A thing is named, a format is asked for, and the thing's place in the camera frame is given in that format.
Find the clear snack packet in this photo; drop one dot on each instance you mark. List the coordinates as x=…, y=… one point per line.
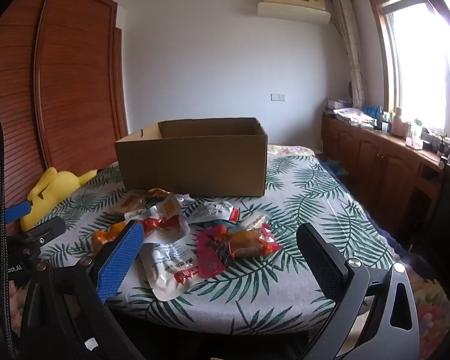
x=255, y=218

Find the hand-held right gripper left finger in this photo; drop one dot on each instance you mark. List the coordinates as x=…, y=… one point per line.
x=117, y=262

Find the orange snack packet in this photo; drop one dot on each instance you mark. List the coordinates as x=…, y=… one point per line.
x=105, y=238

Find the silver foil pouch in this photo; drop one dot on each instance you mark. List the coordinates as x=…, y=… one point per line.
x=165, y=262

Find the silver snack packet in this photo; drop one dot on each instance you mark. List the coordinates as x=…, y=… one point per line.
x=213, y=210

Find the floral curtain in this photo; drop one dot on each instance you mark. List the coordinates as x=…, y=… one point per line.
x=350, y=45

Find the yellow plush toy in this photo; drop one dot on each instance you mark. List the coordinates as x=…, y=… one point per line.
x=56, y=191

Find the orange snack wrapper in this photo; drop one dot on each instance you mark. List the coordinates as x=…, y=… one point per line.
x=158, y=194

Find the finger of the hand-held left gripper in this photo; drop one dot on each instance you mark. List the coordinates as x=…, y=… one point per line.
x=19, y=210
x=47, y=229

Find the stack of papers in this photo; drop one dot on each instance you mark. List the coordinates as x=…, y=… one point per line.
x=354, y=116

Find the leaf-print bed sheet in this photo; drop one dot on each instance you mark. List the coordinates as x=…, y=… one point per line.
x=303, y=202

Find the pink bottle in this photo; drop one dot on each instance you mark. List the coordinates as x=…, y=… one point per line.
x=399, y=125

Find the dark desk clutter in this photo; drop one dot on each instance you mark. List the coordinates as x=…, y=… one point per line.
x=444, y=144

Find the floral quilt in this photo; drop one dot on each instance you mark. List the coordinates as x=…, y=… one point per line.
x=433, y=303

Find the clear plastic container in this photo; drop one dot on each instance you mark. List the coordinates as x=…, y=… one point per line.
x=414, y=135

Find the blue packets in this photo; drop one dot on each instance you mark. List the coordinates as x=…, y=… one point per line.
x=373, y=111

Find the white wall socket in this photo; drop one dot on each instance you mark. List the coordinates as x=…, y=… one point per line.
x=278, y=97

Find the wooden slatted wardrobe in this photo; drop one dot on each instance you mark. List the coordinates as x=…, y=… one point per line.
x=71, y=82

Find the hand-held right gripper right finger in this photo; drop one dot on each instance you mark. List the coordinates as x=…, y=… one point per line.
x=322, y=266

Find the brown cardboard box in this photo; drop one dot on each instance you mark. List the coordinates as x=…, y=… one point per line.
x=191, y=165

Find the white orange-label snack packet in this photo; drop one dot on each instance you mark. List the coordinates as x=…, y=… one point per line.
x=168, y=210

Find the teal cloth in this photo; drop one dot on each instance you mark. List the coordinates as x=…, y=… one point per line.
x=336, y=168

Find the pink tissue box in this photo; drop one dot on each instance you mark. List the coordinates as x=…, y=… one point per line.
x=337, y=103

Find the window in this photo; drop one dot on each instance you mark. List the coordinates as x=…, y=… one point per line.
x=416, y=63

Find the pink snack packet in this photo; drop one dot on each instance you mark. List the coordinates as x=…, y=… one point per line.
x=247, y=243

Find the tan snack packet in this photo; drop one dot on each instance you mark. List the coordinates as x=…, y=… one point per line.
x=129, y=200

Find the wall air conditioner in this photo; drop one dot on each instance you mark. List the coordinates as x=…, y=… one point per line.
x=292, y=11

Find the low wooden cabinet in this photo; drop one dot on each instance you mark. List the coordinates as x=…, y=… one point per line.
x=378, y=165

